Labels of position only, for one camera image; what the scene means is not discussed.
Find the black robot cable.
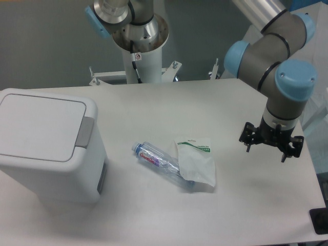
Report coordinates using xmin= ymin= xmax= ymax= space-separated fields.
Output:
xmin=129 ymin=40 xmax=143 ymax=84

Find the white and green plastic pouch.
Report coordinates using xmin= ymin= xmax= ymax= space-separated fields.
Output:
xmin=174 ymin=137 xmax=216 ymax=187

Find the clear plastic water bottle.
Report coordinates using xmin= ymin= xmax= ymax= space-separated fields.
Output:
xmin=131 ymin=141 xmax=195 ymax=192

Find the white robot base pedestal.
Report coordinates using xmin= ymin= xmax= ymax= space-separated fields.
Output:
xmin=112 ymin=14 xmax=169 ymax=84

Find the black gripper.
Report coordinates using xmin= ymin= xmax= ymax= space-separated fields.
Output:
xmin=239 ymin=120 xmax=304 ymax=162

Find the white push-button trash can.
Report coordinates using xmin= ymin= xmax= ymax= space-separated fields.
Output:
xmin=1 ymin=88 xmax=107 ymax=203

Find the black device at table edge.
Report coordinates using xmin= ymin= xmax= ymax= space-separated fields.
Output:
xmin=309 ymin=208 xmax=328 ymax=235

